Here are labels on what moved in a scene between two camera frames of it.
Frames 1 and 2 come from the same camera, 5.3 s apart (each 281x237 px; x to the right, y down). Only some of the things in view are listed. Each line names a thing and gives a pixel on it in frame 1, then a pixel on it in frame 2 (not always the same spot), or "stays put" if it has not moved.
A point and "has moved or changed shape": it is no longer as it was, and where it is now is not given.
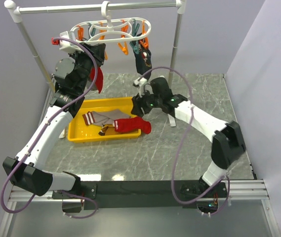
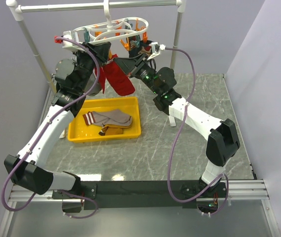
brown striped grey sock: x=103 y=117 stays put
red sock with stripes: x=138 y=124 to x=122 y=84
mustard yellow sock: x=107 y=130 stays put
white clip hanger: x=134 y=30 has moved or changed shape
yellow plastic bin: x=79 y=132 stays put
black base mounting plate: x=145 y=194 stays put
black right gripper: x=139 y=102 to x=138 y=63
